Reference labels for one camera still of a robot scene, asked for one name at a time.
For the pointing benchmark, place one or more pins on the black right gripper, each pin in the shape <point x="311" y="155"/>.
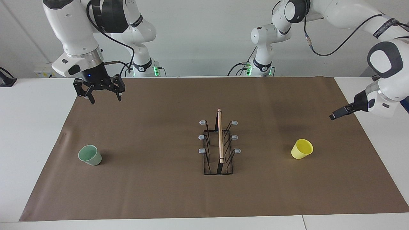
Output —
<point x="94" y="76"/>

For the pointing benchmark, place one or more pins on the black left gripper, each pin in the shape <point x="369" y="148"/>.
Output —
<point x="361" y="100"/>

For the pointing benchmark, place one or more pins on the yellow plastic cup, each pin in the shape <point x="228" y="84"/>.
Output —
<point x="298" y="153"/>

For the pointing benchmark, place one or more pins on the green plastic cup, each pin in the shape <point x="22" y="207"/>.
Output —
<point x="92" y="159"/>

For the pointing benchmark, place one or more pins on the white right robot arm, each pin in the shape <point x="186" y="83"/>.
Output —
<point x="70" y="28"/>

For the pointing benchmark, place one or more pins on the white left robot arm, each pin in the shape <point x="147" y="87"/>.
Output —
<point x="389" y="83"/>

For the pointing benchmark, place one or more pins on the blue box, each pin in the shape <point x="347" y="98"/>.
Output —
<point x="405" y="103"/>

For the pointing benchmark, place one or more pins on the black table clamp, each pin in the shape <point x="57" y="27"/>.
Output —
<point x="6" y="81"/>

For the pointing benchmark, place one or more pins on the brown paper table mat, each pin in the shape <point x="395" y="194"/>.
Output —
<point x="143" y="191"/>

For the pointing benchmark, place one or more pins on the white wall socket box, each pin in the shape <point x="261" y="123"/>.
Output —
<point x="48" y="72"/>

